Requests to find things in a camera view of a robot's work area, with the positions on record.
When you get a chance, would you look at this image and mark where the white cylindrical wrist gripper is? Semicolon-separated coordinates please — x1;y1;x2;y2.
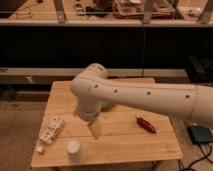
75;99;102;139

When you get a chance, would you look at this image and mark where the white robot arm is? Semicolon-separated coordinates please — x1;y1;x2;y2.
71;63;213;129

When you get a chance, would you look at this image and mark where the green bowl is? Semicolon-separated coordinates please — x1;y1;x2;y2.
101;101;115;112

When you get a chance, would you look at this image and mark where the white paper cup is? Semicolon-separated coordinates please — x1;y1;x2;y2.
67;140;81;162

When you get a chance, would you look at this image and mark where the wooden folding table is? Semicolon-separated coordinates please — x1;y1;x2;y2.
31;81;183;168

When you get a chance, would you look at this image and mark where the red-brown sausage toy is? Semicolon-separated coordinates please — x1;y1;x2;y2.
136;117;156;134

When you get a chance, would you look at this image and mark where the small white cube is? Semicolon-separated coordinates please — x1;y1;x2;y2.
36;145;44;154

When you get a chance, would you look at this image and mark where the black foot pedal box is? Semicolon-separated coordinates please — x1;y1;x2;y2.
187;125;213;144

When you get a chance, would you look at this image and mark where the black tool on bench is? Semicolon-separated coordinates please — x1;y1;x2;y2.
86;3;112;17

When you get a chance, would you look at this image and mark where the brown tray of parts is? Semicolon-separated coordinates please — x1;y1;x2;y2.
112;0;175;19

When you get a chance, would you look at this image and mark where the long workbench shelf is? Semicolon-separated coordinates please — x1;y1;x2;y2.
0;0;213;27

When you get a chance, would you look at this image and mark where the black cable on floor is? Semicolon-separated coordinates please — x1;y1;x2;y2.
177;142;212;171

